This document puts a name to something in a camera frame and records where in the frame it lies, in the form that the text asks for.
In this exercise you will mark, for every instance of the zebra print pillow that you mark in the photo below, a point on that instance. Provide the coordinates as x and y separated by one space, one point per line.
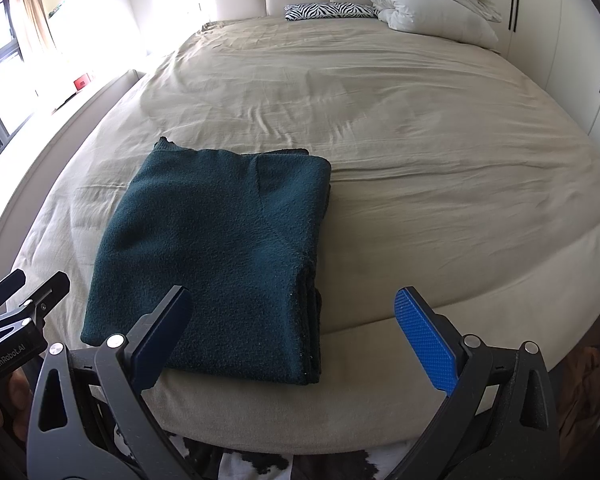
330 11

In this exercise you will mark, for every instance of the white wardrobe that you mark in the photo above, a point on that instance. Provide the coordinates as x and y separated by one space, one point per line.
555 20

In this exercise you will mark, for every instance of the folded white duvet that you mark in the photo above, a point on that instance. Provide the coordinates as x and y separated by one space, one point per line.
430 10

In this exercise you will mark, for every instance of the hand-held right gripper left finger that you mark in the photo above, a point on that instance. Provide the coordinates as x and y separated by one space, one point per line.
165 335

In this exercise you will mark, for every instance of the white window bench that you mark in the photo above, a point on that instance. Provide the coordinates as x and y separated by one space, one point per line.
55 130

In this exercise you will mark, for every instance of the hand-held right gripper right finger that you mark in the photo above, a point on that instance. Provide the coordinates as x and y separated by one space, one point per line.
422 335

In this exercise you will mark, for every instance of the black and white cowhide rug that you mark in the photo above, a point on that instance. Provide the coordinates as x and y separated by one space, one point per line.
250 465

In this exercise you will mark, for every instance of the person's left hand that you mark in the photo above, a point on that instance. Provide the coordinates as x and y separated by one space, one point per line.
10 405

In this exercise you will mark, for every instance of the bed with beige sheet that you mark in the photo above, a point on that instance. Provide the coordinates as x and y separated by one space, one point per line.
405 160

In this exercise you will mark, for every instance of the beige curtain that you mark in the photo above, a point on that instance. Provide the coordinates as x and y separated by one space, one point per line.
32 10

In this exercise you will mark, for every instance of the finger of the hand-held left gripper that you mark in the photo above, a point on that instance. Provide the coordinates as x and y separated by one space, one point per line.
50 295
7 287

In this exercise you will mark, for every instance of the red box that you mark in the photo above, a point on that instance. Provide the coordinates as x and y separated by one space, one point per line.
82 81

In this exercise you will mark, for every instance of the dark green sweater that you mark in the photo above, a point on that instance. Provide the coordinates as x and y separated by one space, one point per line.
205 250

